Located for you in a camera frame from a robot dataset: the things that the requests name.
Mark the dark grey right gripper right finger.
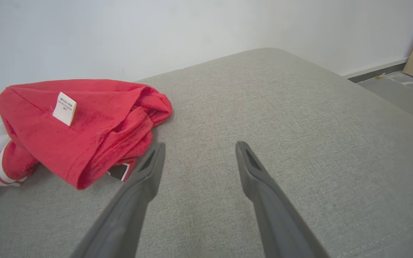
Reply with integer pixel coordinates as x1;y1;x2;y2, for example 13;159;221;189
236;141;331;258

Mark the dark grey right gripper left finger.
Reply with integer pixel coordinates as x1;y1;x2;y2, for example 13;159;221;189
71;142;166;258

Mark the red t-shirt with black letters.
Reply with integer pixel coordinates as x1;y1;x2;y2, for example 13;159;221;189
0;79;173;190

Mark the grey fabric sofa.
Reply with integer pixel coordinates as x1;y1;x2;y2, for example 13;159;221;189
0;48;413;258

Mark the white wall skirting board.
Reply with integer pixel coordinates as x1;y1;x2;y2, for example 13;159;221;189
342;57;408;83

